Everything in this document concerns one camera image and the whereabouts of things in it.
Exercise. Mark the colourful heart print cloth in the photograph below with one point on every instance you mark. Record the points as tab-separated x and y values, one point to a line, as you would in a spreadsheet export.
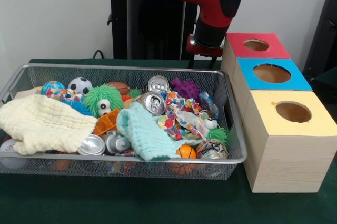
184	118

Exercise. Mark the purple spiky ball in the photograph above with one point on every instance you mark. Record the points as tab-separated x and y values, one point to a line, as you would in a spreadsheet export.
187	89

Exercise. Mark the black and white soccer ball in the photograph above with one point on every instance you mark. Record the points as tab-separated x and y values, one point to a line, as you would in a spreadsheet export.
79	84

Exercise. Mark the black flat panel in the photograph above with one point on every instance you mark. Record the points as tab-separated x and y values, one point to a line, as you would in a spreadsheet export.
323	37

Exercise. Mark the dark green table cloth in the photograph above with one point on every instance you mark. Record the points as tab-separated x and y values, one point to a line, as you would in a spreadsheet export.
158	203

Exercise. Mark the blue globe print ball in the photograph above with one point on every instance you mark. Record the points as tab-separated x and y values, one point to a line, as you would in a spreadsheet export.
52	87

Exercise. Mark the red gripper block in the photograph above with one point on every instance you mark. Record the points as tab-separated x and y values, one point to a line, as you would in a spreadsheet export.
202	50

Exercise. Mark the large green fuzzy eyed toy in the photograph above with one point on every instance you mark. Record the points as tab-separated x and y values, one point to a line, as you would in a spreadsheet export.
100	96

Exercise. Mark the light blue waffle cloth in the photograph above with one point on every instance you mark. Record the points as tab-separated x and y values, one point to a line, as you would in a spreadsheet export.
147	134

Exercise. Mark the orange plastic toy crate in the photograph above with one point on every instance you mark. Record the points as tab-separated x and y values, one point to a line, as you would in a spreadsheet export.
105	125

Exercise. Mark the cream waffle cloth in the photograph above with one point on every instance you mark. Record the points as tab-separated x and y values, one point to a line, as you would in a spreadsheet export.
44	124

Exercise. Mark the wooden box with three holes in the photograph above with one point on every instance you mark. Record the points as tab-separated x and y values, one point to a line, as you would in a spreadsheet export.
289	160

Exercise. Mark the green covered side table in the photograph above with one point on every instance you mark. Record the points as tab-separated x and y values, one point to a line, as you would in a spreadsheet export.
330	73

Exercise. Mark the silver drink can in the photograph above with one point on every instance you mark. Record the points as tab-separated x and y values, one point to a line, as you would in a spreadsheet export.
154	104

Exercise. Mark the small orange basketball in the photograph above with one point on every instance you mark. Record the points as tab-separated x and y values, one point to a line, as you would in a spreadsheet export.
185	152

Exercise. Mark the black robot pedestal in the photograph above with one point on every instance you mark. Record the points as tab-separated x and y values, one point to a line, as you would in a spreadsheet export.
147	37

